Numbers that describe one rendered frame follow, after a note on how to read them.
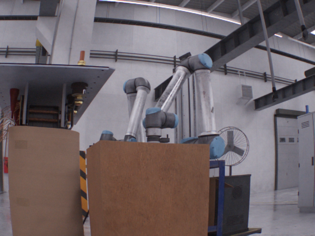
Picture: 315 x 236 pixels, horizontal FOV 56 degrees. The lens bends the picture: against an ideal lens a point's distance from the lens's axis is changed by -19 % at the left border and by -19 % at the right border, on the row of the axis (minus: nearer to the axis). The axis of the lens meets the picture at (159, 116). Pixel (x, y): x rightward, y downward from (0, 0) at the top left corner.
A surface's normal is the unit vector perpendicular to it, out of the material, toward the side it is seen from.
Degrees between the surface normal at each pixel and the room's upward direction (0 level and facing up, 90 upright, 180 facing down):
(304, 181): 90
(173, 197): 90
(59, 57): 90
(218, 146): 95
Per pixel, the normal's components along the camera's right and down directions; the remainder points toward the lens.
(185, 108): -0.87, -0.09
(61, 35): 0.35, -0.18
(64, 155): 0.64, -0.15
